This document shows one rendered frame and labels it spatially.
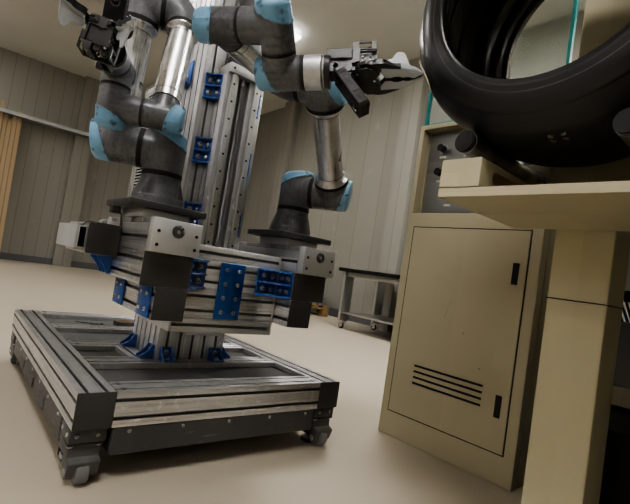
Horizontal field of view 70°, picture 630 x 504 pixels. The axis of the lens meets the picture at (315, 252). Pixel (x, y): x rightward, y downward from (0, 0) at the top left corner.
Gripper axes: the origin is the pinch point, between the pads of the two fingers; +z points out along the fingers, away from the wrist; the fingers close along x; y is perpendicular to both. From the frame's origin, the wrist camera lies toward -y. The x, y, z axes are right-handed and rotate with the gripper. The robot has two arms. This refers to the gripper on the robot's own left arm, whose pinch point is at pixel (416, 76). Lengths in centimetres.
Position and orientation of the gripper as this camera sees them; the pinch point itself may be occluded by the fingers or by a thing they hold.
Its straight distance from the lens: 106.7
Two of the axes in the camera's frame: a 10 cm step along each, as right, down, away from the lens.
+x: 1.0, 4.0, 9.1
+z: 9.9, 0.1, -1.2
